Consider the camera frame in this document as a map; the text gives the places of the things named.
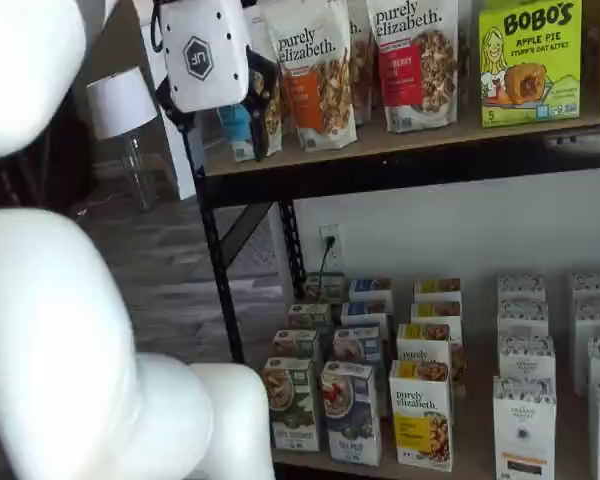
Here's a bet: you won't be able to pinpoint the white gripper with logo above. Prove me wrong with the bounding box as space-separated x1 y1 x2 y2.
154 0 283 164

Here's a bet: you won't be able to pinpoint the blue and white oatmeal box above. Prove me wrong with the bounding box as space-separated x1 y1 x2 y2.
347 276 394 307
319 360 383 468
331 325 384 367
340 300 392 332

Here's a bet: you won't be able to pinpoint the black metal shelf, wooden boards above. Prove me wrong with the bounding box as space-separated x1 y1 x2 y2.
179 112 600 480

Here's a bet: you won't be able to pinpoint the green apple cinnamon oatmeal box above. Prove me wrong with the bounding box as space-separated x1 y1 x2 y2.
303 271 346 305
270 328 322 364
258 356 322 453
285 302 332 334

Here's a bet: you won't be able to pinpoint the yellow white granola box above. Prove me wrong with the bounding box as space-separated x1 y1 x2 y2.
413 276 463 307
388 359 454 473
410 300 464 332
395 322 467 397

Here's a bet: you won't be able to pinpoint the green Bobo's apple pie box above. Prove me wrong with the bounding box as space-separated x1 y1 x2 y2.
477 0 584 128

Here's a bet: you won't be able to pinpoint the blue label granola bag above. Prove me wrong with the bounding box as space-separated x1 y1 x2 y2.
214 64 285 164

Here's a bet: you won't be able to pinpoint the orange label granola bag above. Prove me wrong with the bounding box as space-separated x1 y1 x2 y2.
347 0 377 127
262 0 359 152

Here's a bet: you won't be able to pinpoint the white shade table lamp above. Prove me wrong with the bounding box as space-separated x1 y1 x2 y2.
85 66 160 214

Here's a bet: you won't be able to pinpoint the red label granola bag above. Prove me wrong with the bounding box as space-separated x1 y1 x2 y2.
366 0 460 134

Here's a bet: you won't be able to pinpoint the black looped gripper cable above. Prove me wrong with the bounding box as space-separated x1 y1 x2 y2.
149 0 168 54

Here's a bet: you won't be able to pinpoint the white wall outlet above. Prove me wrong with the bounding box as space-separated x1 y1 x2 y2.
319 224 343 267

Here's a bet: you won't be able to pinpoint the black wall plug cable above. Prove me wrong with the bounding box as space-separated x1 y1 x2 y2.
320 233 338 290

